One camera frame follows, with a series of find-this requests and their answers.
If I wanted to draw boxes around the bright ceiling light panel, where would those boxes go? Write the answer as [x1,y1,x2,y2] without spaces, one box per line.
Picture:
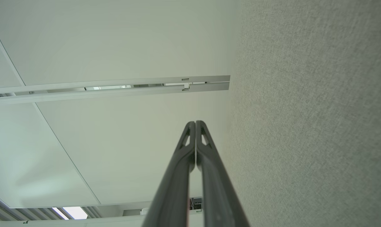
[52,207,88,220]

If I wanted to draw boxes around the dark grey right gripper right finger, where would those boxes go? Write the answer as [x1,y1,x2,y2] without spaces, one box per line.
[196,121,250,227]

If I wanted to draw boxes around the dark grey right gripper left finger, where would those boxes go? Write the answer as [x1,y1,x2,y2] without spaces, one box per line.
[142,121,196,227]

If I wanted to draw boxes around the aluminium ceiling track rail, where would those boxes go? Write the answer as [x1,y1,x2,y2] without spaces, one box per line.
[0,75,231,105]

